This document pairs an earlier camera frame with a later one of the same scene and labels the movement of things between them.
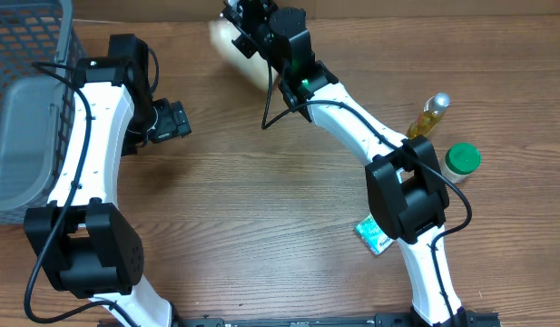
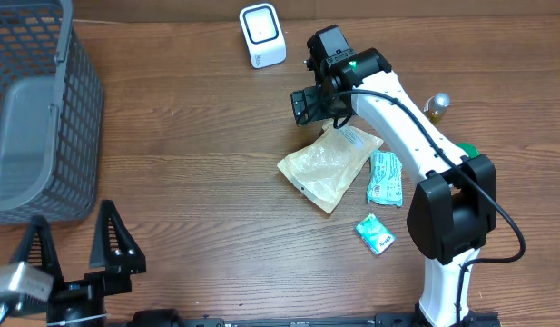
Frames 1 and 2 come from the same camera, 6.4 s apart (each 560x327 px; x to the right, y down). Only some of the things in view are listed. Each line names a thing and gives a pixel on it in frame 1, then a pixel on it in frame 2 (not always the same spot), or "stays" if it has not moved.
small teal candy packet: [373, 234] stays
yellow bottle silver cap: [434, 110] stays
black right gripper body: [242, 23] -> [300, 106]
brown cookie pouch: [255, 69] -> [326, 169]
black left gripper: [175, 120] -> [115, 279]
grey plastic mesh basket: [29, 104] stays
